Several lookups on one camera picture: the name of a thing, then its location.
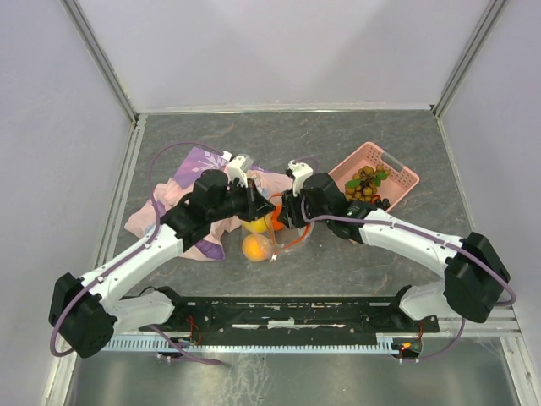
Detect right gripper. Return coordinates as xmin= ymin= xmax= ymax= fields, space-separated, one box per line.
xmin=276 ymin=185 xmax=331 ymax=230

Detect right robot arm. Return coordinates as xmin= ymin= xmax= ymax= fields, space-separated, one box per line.
xmin=278 ymin=169 xmax=516 ymax=331

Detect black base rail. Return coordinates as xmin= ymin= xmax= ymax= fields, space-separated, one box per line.
xmin=158 ymin=287 xmax=440 ymax=344

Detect pink plastic basket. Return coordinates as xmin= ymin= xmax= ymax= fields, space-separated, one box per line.
xmin=330 ymin=142 xmax=419 ymax=211

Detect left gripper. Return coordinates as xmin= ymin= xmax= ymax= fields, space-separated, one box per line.
xmin=208 ymin=177 xmax=276 ymax=222

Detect fake yellow lemon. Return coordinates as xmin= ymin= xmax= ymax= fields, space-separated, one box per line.
xmin=243 ymin=215 xmax=274 ymax=234

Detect clear zip top bag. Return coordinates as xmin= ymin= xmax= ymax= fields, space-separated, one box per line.
xmin=243 ymin=193 xmax=313 ymax=262

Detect fake peach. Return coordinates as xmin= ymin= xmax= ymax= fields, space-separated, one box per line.
xmin=242 ymin=233 xmax=272 ymax=262

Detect fake dark grape bunch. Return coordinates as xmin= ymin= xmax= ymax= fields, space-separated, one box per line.
xmin=373 ymin=198 xmax=391 ymax=211

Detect fake orange persimmon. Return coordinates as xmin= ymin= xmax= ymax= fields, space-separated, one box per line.
xmin=270 ymin=204 xmax=285 ymax=232

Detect light blue cable duct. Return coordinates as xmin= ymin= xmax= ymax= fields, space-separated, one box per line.
xmin=102 ymin=332 xmax=398 ymax=355

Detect fake brown longan bunch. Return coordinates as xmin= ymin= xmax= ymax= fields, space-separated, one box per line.
xmin=344 ymin=164 xmax=391 ymax=205

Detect pink purple printed cloth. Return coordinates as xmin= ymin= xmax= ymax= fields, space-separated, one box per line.
xmin=124 ymin=145 xmax=295 ymax=261

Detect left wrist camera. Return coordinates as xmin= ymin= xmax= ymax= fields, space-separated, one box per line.
xmin=221 ymin=151 xmax=254 ymax=187

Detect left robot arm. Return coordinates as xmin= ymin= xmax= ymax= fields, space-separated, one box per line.
xmin=49 ymin=170 xmax=275 ymax=358

